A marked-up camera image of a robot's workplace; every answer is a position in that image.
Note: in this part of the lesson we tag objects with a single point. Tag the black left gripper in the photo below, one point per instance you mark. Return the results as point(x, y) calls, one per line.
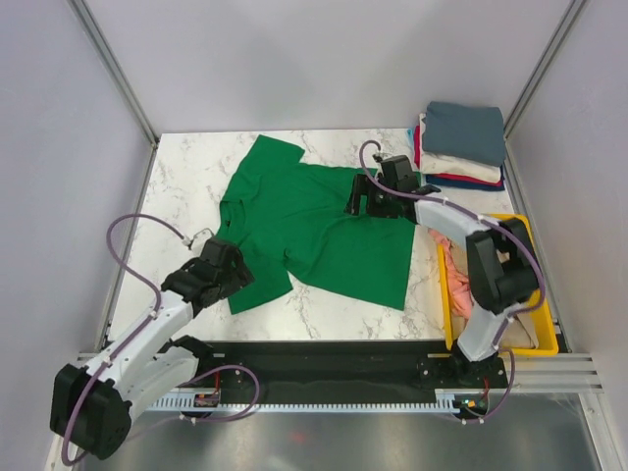
point(239, 278)

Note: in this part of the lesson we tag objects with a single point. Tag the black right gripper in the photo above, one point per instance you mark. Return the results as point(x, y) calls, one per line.
point(362, 186)

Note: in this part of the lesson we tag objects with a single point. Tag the green t shirt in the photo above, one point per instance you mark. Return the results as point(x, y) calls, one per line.
point(288, 220)

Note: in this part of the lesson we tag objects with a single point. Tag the pink t shirt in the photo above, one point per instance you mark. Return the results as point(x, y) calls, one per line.
point(454, 270)

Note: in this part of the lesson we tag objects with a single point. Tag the beige t shirt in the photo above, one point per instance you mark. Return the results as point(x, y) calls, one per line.
point(520, 333)

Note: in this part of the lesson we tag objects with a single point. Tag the yellow plastic bin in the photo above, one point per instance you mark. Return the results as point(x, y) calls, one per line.
point(544, 319)

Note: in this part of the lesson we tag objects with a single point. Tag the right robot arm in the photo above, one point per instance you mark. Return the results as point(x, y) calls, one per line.
point(502, 268)

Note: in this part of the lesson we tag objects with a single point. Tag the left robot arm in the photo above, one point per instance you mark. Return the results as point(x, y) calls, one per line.
point(95, 405)

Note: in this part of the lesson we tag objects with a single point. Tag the folded navy t shirt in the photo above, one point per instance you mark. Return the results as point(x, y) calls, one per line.
point(463, 182)

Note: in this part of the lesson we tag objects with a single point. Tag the folded cream t shirt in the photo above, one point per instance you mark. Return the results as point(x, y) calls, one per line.
point(434, 163)

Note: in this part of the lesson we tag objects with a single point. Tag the folded red t shirt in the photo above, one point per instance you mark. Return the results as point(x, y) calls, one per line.
point(453, 168)

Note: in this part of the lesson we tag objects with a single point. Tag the white slotted cable duct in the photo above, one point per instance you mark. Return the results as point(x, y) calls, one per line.
point(196, 402)

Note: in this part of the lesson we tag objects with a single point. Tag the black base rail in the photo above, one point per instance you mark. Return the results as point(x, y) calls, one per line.
point(370, 371)

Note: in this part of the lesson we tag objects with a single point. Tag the left aluminium frame post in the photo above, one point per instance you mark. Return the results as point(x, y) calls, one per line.
point(113, 67)

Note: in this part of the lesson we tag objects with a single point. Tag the aluminium frame post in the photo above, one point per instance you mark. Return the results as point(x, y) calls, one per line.
point(113, 67)
point(557, 40)

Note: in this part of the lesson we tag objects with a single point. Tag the aluminium extrusion rail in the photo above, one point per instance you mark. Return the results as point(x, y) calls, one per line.
point(563, 373)

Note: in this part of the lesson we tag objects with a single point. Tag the right aluminium frame post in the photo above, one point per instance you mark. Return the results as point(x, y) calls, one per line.
point(557, 40)

